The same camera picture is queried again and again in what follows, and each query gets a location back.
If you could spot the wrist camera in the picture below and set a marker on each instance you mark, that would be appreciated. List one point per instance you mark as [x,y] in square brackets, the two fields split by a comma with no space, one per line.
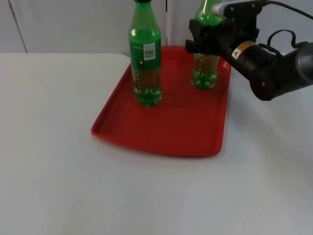
[240,8]

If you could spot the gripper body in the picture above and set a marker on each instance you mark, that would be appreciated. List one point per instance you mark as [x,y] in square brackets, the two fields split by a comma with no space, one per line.
[237,31]

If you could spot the green bottle with label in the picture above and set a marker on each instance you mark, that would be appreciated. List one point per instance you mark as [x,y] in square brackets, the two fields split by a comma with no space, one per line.
[144,36]

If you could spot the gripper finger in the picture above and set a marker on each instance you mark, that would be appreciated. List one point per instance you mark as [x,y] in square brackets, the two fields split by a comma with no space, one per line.
[200,46]
[199,30]

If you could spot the red plastic tray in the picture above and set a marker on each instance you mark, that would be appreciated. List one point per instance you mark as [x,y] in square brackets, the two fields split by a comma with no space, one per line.
[176,122]

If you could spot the green bottle without label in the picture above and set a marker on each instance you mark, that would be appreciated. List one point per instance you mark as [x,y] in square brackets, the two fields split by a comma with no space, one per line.
[204,73]

